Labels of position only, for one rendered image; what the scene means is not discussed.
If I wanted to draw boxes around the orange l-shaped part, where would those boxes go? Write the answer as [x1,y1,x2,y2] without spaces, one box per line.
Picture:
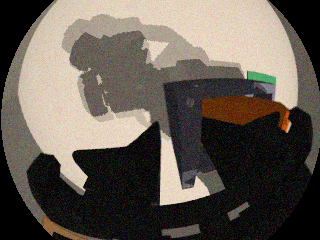
[201,96,289,132]

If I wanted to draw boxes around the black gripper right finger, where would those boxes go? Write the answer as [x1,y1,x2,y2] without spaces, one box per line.
[201,111,280,188]

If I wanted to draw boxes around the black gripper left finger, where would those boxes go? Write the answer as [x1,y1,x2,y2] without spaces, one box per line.
[72,121,161,207]

